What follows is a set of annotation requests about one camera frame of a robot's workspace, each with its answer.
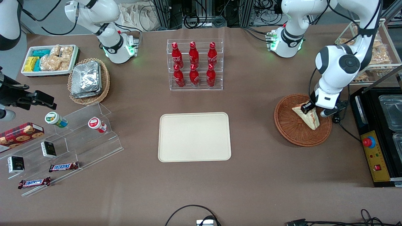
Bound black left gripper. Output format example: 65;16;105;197
301;100;348;117

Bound yellow snack packet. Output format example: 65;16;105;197
24;56;40;72

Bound clear acrylic stepped stand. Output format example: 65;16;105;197
0;102;124;197

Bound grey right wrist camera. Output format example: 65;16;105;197
0;108;16;122

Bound black left base cables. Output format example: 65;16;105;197
241;26;274;43

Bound small black box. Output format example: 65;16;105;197
7;156;25;174
41;141;57;158

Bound red lid yogurt cup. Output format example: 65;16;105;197
88;117;107;133

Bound cream rectangular tray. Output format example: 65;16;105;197
158;112;232;163

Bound brown round wicker basket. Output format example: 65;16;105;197
274;94;332;147

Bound triangular sandwich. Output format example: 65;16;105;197
291;102;320;131

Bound coiled black cable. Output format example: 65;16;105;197
183;13;200;29

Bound light oval wicker basket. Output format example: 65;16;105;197
68;58;111;105

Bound silver foil pack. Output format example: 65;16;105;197
70;64;103;99
72;61;101;94

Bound snickers bar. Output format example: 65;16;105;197
49;162;80;173
18;177;51;190

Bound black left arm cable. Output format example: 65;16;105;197
309;0;383;105

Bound black sealing machine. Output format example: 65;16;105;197
349;85;402;188

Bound black looped cable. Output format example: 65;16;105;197
165;205;222;226

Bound grey metal bar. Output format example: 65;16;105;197
364;64;402;92

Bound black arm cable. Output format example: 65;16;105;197
309;0;383;105
19;0;79;36

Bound clear plastic container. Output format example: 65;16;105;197
393;132;402;158
378;95;402;132

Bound red tartan cookie box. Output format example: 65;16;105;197
0;122;45;154

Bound white wire rack basket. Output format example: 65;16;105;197
334;19;402;86

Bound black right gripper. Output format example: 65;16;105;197
0;67;57;110

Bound black connector with cable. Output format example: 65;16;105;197
286;209;402;226

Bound black power cable with plug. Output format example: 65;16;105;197
332;100;361;143

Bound white rectangular snack tray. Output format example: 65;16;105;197
21;45;79;78

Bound cream cloth bag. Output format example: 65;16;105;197
119;3;158;32

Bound clear acrylic bottle rack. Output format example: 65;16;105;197
166;39;224;91

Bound green lid yogurt cup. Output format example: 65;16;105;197
45;111;68;128

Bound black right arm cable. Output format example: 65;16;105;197
19;0;79;36

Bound red cola bottle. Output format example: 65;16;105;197
207;41;218;66
189;41;200;66
189;64;200;87
206;64;217;88
173;64;185;88
171;42;184;67

